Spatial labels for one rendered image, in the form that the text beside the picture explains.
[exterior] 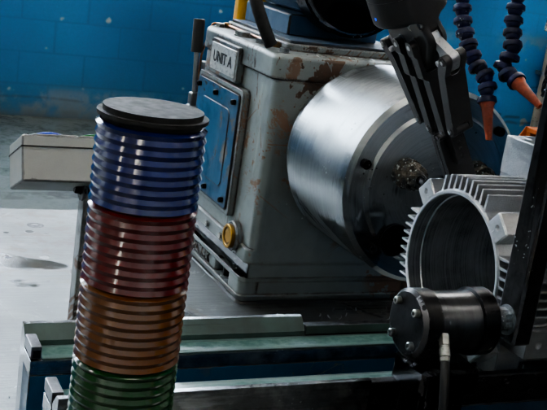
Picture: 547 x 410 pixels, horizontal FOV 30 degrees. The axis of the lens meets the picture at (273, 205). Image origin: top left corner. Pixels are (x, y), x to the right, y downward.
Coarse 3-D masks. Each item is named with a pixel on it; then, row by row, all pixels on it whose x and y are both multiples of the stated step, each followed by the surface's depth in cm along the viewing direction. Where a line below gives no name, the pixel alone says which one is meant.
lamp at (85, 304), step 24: (96, 312) 55; (120, 312) 54; (144, 312) 54; (168, 312) 55; (96, 336) 55; (120, 336) 55; (144, 336) 55; (168, 336) 56; (96, 360) 55; (120, 360) 55; (144, 360) 55; (168, 360) 56
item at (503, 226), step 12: (432, 180) 107; (420, 192) 108; (432, 192) 106; (504, 216) 96; (516, 216) 97; (492, 228) 97; (504, 228) 96; (504, 240) 96; (468, 360) 100; (480, 360) 100
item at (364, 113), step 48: (336, 96) 130; (384, 96) 124; (288, 144) 138; (336, 144) 124; (384, 144) 121; (432, 144) 124; (480, 144) 126; (336, 192) 123; (384, 192) 123; (336, 240) 131; (384, 240) 124
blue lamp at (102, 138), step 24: (96, 120) 54; (96, 144) 54; (120, 144) 52; (144, 144) 52; (168, 144) 52; (192, 144) 53; (96, 168) 54; (120, 168) 52; (144, 168) 52; (168, 168) 52; (192, 168) 54; (96, 192) 54; (120, 192) 53; (144, 192) 53; (168, 192) 53; (192, 192) 54; (144, 216) 53; (168, 216) 53
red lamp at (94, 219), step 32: (96, 224) 54; (128, 224) 53; (160, 224) 53; (192, 224) 55; (96, 256) 54; (128, 256) 53; (160, 256) 54; (96, 288) 54; (128, 288) 54; (160, 288) 54
